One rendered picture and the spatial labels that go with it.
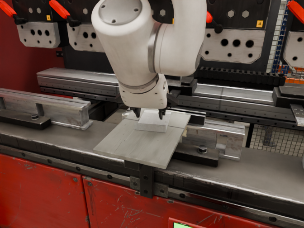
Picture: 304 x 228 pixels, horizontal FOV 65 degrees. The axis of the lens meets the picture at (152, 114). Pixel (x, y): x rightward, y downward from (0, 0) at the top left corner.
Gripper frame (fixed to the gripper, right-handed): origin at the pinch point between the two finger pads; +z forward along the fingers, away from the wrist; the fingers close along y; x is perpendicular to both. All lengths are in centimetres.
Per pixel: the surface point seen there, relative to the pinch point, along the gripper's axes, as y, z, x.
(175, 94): -4.3, 21.8, -17.6
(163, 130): -3.7, 4.3, 3.4
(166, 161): -6.0, -2.8, 13.1
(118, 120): 77, 202, -78
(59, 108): 38.3, 21.2, -7.8
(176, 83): -5.4, 7.4, -13.2
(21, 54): 78, 35, -43
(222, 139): -44, 189, -62
